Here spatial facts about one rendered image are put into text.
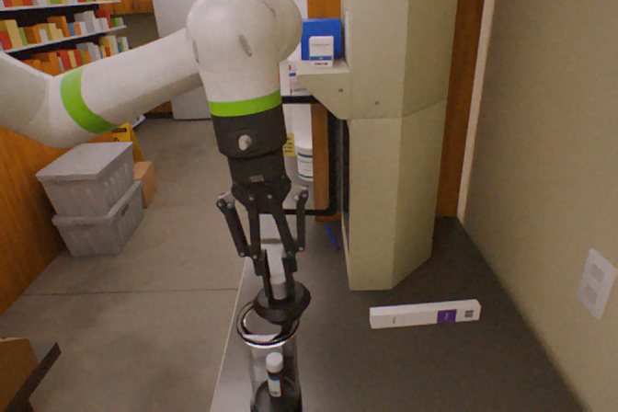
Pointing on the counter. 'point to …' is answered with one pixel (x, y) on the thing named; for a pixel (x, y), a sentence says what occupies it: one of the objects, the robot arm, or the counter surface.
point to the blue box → (326, 26)
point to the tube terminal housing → (395, 111)
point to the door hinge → (339, 165)
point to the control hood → (328, 85)
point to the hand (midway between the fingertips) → (277, 272)
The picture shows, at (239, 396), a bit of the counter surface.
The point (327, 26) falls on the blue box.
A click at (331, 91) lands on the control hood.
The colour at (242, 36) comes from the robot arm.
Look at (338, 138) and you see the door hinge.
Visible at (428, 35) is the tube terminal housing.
